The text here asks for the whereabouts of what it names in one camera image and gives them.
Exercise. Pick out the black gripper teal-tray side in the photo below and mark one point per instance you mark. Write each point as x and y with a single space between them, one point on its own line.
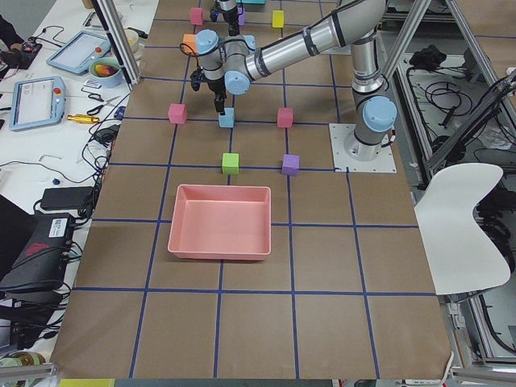
231 18

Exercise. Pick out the yellow foam block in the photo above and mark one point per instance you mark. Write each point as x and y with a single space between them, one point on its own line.
278 19

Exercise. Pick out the light blue bowl with fruit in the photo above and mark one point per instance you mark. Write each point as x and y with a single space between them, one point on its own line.
106 72

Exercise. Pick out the pink foam block far corner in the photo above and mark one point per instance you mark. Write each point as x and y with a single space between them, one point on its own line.
196 16

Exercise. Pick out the silver robot arm near teal tray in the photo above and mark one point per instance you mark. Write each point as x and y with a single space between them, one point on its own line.
227 4

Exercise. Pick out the black power adapter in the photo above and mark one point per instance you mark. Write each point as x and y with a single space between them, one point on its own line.
71 198

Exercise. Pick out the blue teach pendant far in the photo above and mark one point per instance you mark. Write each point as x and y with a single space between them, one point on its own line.
80 52

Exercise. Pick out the black electronics box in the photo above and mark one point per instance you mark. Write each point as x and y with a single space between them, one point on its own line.
35 251

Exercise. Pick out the pink foam block centre right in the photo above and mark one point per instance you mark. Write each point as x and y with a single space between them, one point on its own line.
284 117

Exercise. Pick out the white chair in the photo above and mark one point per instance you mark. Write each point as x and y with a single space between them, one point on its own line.
461 257

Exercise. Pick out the purple foam block near teal tray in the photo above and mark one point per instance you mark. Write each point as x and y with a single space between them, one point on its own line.
241 16

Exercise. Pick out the green foam block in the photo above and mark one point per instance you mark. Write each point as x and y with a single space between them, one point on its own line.
230 163

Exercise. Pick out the teal plastic tray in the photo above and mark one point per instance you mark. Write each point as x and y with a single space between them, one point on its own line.
252 2

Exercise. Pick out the blue teach pendant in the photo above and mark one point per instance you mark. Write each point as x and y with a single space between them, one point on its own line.
37 103
80 52

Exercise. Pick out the purple foam block near pink tray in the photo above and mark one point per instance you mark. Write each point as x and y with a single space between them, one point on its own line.
290 165

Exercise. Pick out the orange foam block table edge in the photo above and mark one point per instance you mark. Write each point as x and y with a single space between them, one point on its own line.
189 43

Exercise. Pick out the aluminium frame post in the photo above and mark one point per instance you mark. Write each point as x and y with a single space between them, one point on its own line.
112 26

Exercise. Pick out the cream bowl with lemon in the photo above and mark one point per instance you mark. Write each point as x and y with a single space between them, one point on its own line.
133 40

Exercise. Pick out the pink plastic tray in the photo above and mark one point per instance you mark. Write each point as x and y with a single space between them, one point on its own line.
221 222

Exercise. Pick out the black-handled scissors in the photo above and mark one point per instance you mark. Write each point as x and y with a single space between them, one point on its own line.
102 102

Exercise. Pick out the blue teach pendant near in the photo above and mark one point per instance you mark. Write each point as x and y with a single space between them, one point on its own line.
37 103

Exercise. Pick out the black gripper pink-tray side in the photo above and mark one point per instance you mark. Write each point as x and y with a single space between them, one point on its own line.
215 87

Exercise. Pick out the gold metal cylinder tool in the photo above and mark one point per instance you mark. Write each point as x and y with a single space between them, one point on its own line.
83 118

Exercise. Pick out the silver robot arm near pink tray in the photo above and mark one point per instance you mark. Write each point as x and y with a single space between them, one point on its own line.
228 65

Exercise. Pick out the pink foam block centre left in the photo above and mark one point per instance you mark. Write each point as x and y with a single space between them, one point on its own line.
177 113

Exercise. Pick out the light blue foam block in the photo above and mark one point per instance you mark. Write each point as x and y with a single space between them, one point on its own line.
227 119

